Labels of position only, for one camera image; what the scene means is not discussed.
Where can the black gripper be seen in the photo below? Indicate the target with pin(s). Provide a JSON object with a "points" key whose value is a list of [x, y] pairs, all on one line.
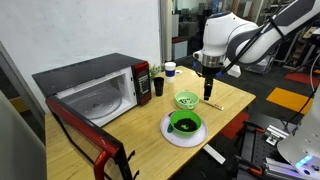
{"points": [[209, 76]]}

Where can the light green bowl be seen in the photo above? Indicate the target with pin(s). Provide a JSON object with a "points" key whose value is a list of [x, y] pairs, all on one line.
{"points": [[186, 104]]}

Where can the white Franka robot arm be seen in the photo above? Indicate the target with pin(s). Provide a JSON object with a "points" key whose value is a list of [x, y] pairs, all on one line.
{"points": [[253, 33]]}

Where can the beige measuring spoon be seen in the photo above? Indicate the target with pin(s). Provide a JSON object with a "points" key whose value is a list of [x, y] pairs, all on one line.
{"points": [[213, 105]]}

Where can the dark green bowl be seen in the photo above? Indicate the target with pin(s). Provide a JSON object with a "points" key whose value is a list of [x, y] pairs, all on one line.
{"points": [[185, 116]]}

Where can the roasted coffee beans pile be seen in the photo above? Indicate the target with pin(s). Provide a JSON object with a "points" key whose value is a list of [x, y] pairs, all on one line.
{"points": [[185, 99], [185, 125]]}

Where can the white blue-banded paper cup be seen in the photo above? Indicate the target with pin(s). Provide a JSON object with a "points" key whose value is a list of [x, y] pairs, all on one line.
{"points": [[170, 71]]}

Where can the black cup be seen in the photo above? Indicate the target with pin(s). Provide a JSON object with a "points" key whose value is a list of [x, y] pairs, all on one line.
{"points": [[159, 86]]}

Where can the pale round plate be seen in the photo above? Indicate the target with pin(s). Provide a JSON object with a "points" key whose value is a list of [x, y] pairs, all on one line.
{"points": [[186, 140]]}

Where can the small potted plant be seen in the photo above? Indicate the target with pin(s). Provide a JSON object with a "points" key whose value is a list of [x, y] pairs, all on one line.
{"points": [[154, 70]]}

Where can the orange black clamp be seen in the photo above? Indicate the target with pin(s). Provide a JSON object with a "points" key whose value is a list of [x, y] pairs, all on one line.
{"points": [[250, 169], [255, 128]]}

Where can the white flat strip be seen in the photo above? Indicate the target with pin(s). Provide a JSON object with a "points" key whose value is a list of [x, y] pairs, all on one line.
{"points": [[214, 154]]}

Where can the black perforated breadboard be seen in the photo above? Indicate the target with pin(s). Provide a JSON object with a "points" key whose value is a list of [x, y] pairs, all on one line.
{"points": [[256, 150]]}

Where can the aluminium extrusion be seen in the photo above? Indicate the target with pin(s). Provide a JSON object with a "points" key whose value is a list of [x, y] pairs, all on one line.
{"points": [[276, 133]]}

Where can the black red microwave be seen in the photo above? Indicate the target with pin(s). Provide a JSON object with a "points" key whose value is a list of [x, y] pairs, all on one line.
{"points": [[96, 96]]}

